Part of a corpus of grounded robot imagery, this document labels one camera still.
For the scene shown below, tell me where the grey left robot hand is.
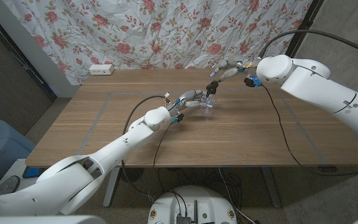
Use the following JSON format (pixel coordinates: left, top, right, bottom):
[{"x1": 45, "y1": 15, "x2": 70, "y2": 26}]
[{"x1": 165, "y1": 89, "x2": 218, "y2": 118}]

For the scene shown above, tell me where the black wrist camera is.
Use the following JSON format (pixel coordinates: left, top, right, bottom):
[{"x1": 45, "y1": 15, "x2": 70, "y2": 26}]
[
  {"x1": 170, "y1": 113, "x2": 185, "y2": 124},
  {"x1": 243, "y1": 76, "x2": 263, "y2": 88}
]

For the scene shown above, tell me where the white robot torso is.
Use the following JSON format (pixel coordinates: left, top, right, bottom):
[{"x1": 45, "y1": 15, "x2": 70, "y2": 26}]
[{"x1": 0, "y1": 214, "x2": 107, "y2": 224}]

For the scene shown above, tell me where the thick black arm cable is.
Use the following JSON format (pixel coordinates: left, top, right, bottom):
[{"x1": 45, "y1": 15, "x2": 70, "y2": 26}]
[
  {"x1": 121, "y1": 95, "x2": 167, "y2": 202},
  {"x1": 257, "y1": 29, "x2": 358, "y2": 60}
]

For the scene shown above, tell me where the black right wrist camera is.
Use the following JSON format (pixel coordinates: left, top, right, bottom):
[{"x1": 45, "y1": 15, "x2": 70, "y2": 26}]
[{"x1": 243, "y1": 76, "x2": 263, "y2": 88}]

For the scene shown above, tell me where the white floor platform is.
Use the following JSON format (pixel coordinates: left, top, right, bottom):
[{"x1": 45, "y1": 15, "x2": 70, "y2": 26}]
[{"x1": 0, "y1": 158, "x2": 43, "y2": 200}]

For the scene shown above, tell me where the black door frame strip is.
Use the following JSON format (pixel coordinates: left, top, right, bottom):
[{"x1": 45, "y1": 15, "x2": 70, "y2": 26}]
[{"x1": 0, "y1": 7, "x2": 57, "y2": 101}]

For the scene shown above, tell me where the blue storage bin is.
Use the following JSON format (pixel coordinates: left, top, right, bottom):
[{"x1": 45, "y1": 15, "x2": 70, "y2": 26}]
[{"x1": 0, "y1": 119, "x2": 37, "y2": 180}]

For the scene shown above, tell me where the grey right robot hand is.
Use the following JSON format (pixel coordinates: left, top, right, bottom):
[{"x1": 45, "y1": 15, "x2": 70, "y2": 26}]
[{"x1": 209, "y1": 58, "x2": 260, "y2": 83}]

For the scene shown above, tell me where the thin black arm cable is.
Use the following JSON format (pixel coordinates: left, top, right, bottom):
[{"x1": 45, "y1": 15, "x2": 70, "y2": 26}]
[
  {"x1": 152, "y1": 121, "x2": 173, "y2": 170},
  {"x1": 261, "y1": 83, "x2": 358, "y2": 177}
]

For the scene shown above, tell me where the white power strip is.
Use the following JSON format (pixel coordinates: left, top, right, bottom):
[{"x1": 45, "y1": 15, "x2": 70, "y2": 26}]
[{"x1": 88, "y1": 63, "x2": 115, "y2": 76}]

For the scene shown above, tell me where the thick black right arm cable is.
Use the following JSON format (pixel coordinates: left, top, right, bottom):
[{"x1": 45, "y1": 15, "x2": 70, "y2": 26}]
[{"x1": 257, "y1": 29, "x2": 358, "y2": 60}]

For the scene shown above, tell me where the white table leg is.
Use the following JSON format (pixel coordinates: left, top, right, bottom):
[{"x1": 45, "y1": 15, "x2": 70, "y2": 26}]
[{"x1": 103, "y1": 167, "x2": 121, "y2": 208}]

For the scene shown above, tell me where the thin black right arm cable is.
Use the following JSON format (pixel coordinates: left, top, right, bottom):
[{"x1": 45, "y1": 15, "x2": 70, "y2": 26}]
[{"x1": 261, "y1": 83, "x2": 358, "y2": 177}]

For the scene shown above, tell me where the clear plastic spray bottle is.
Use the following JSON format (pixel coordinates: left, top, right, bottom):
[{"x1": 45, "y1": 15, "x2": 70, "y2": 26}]
[{"x1": 200, "y1": 95, "x2": 218, "y2": 118}]

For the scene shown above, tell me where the floral print curtain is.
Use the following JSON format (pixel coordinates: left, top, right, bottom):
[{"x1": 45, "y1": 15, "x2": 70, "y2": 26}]
[{"x1": 1, "y1": 0, "x2": 314, "y2": 86}]

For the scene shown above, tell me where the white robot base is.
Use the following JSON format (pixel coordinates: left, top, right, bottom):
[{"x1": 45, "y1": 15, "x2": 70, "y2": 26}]
[{"x1": 147, "y1": 185, "x2": 238, "y2": 224}]

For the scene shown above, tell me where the grey table leg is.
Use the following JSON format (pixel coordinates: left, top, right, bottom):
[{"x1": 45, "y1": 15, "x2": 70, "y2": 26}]
[{"x1": 261, "y1": 167, "x2": 282, "y2": 208}]

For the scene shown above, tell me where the black sprayer head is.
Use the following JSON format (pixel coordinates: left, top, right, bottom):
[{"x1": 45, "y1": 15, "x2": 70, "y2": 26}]
[{"x1": 206, "y1": 80, "x2": 220, "y2": 96}]

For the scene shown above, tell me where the white floor cable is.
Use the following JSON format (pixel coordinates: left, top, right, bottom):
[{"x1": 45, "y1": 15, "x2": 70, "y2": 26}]
[{"x1": 218, "y1": 167, "x2": 256, "y2": 224}]

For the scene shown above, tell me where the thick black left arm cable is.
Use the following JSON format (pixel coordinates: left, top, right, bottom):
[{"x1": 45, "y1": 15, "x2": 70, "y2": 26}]
[{"x1": 121, "y1": 95, "x2": 167, "y2": 202}]

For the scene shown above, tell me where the black round floor fan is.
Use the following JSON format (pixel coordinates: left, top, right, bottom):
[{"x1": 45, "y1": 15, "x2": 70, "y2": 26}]
[{"x1": 119, "y1": 167, "x2": 145, "y2": 184}]

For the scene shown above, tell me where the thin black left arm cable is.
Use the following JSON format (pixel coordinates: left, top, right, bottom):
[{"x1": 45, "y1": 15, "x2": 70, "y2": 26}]
[{"x1": 152, "y1": 121, "x2": 173, "y2": 170}]

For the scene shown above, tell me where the black vertical post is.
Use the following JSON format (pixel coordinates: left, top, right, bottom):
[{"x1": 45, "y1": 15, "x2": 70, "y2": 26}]
[{"x1": 280, "y1": 0, "x2": 324, "y2": 68}]

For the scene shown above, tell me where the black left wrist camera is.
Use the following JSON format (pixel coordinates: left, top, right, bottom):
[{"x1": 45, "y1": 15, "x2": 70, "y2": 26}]
[{"x1": 170, "y1": 113, "x2": 185, "y2": 124}]

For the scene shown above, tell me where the grey shoe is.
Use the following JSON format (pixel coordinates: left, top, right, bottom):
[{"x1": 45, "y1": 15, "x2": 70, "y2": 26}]
[{"x1": 0, "y1": 175, "x2": 21, "y2": 197}]

